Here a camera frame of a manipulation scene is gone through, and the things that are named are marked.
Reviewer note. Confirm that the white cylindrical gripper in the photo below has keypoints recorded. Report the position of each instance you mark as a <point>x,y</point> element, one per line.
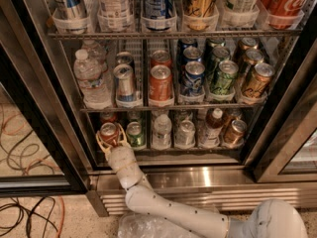
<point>119,158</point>

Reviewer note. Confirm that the red coke can front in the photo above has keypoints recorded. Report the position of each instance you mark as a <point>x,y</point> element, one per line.
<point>109,133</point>

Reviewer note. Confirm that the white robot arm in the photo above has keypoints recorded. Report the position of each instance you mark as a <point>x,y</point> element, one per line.
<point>273,218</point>

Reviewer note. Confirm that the green soda can bottom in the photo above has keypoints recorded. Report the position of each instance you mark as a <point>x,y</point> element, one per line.
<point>135,135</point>

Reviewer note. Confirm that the green soda can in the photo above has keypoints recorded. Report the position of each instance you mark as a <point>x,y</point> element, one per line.
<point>224,77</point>
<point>135,135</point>

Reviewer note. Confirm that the clear water bottle bottom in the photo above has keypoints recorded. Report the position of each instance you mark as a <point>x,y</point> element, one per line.
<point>162,133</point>

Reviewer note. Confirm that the left glass fridge door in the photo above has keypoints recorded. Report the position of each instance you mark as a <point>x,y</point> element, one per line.
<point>38,78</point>

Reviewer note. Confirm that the glass fridge door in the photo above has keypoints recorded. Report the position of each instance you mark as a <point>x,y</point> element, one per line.
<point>38,78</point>
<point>286,148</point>

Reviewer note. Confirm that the silver soda can bottom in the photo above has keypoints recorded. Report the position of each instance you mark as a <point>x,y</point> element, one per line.
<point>185,135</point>

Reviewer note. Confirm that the orange soda can front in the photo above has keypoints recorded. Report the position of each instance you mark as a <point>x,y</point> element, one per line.
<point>160,83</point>

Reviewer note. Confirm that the orange soda can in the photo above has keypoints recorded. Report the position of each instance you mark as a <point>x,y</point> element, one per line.
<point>160,83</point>
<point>161,57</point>

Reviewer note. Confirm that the orange soda can behind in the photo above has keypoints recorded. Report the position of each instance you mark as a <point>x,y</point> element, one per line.
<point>161,57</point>

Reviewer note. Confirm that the blue soda can front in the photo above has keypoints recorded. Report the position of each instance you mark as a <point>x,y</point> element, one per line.
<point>192,79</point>

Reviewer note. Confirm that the brown tea bottle bottom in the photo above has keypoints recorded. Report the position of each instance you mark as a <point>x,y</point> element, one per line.
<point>211,129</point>

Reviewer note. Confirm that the steel fridge base grille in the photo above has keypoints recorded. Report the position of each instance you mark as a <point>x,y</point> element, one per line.
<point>225,188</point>

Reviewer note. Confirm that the green soda can front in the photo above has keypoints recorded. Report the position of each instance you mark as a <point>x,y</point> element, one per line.
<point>224,77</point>

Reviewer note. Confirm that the blue white can top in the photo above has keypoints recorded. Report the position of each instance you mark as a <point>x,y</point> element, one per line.
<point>157,13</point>

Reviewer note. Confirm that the gold soda can front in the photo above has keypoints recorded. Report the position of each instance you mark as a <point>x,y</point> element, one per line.
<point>257,80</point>

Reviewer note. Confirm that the gold tall can top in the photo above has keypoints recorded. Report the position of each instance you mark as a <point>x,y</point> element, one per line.
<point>196,11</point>

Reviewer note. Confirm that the right glass fridge door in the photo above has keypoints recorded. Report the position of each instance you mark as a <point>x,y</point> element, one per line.
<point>286,148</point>

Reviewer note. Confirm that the large water bottle middle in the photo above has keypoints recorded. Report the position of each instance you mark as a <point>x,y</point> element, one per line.
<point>90,78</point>

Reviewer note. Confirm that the clear plastic bag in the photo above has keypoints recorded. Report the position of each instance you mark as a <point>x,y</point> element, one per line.
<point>142,227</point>

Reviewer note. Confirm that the red coca-cola bottle top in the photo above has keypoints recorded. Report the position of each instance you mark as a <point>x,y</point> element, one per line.
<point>282,14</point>

